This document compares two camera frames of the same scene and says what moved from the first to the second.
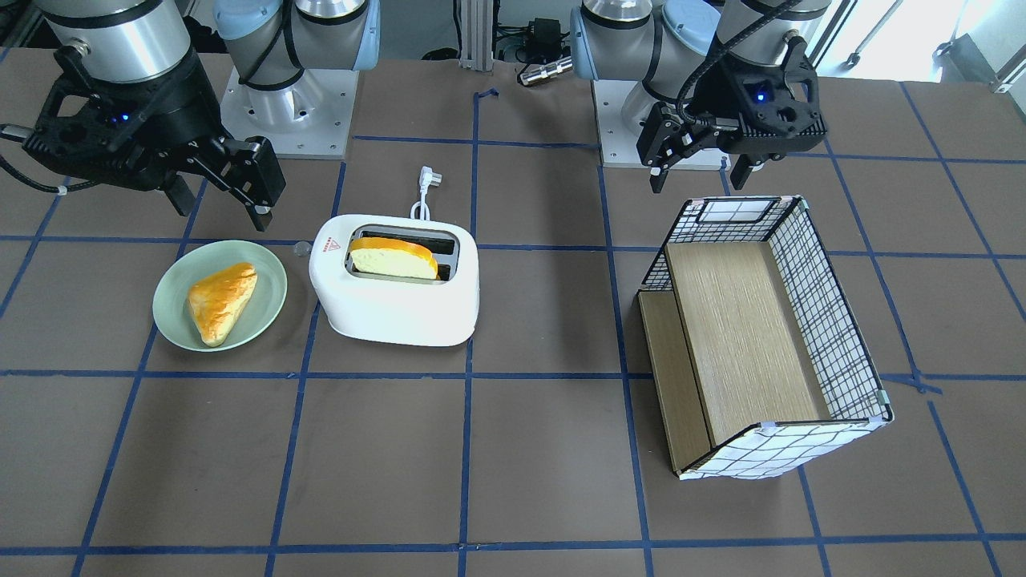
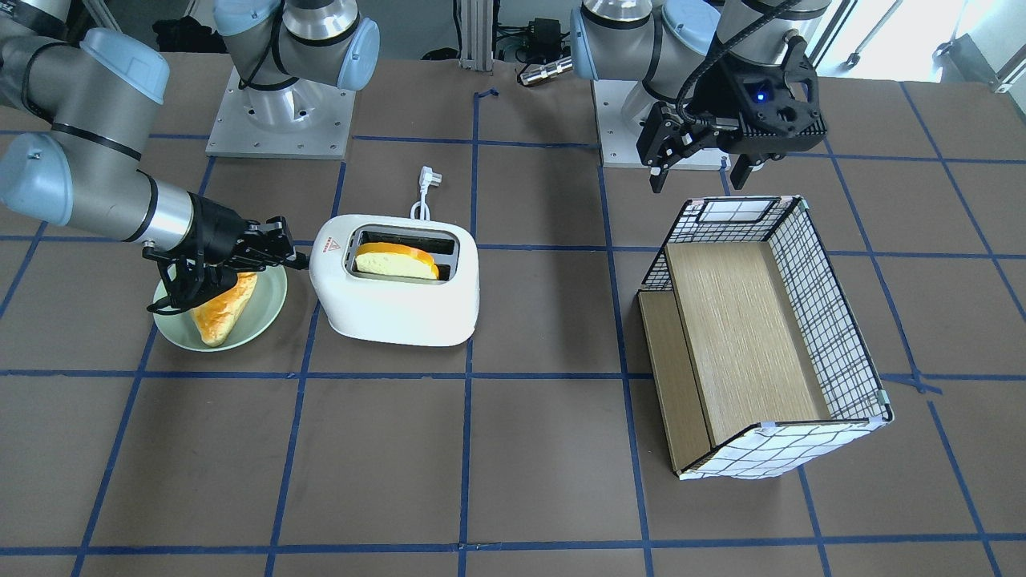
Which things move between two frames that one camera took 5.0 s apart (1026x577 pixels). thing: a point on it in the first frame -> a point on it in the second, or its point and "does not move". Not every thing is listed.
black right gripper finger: (248, 167) -> (275, 228)
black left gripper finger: (742, 169) does not move
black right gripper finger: (179, 193) -> (259, 261)
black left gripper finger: (668, 138) does not move
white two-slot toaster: (397, 279) does not move
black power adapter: (543, 39) does not move
